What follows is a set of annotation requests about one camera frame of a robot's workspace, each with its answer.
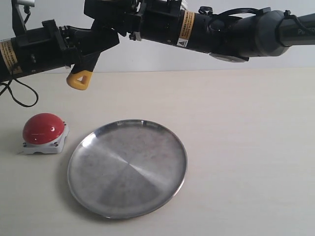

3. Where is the round steel plate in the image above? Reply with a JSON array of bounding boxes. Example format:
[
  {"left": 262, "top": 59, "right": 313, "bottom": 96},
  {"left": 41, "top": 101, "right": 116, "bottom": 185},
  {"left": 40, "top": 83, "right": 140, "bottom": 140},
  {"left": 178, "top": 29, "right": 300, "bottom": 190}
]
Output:
[{"left": 66, "top": 119, "right": 188, "bottom": 220}]

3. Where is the yellow black claw hammer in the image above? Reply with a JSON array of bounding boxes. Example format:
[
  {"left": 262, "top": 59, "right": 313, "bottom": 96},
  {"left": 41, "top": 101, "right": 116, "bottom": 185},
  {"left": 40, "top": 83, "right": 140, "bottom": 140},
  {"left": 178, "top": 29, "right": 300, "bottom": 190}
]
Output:
[{"left": 66, "top": 70, "right": 93, "bottom": 90}]

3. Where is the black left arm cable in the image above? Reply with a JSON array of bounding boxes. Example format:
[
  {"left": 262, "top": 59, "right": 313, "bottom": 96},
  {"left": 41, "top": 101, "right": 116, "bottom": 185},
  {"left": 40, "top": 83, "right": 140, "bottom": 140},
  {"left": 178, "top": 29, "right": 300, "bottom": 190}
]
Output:
[{"left": 0, "top": 4, "right": 39, "bottom": 108}]

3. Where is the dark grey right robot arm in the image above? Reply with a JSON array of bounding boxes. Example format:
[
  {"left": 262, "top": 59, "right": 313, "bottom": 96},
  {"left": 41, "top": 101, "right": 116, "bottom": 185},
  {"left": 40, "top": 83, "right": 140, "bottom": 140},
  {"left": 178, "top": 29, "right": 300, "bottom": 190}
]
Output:
[{"left": 84, "top": 0, "right": 315, "bottom": 62}]

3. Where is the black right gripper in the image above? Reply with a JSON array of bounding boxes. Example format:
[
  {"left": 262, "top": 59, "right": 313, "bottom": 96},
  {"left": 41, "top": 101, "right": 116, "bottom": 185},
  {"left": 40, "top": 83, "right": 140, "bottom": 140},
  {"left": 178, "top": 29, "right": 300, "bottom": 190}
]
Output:
[{"left": 84, "top": 0, "right": 185, "bottom": 46}]

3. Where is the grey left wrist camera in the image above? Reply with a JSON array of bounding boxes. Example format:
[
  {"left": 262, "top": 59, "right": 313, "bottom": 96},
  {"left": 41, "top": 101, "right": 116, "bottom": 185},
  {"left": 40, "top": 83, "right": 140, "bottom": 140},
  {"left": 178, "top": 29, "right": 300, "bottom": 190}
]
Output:
[{"left": 16, "top": 0, "right": 35, "bottom": 7}]

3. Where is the red dome push button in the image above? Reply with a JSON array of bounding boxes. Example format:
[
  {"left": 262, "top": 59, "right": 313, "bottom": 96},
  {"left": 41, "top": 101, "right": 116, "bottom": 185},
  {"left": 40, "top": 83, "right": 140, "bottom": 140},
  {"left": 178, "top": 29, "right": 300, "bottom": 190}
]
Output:
[{"left": 22, "top": 113, "right": 69, "bottom": 154}]

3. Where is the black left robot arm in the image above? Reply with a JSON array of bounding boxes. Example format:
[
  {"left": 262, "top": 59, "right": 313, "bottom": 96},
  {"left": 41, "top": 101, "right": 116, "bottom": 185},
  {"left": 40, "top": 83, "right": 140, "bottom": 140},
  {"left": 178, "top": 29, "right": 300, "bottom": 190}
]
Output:
[{"left": 0, "top": 20, "right": 120, "bottom": 90}]

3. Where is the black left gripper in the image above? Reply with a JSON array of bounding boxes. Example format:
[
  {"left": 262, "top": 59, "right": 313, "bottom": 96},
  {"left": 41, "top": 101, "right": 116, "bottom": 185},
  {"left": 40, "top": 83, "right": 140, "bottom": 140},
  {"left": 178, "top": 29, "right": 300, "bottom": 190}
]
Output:
[{"left": 12, "top": 20, "right": 120, "bottom": 74}]

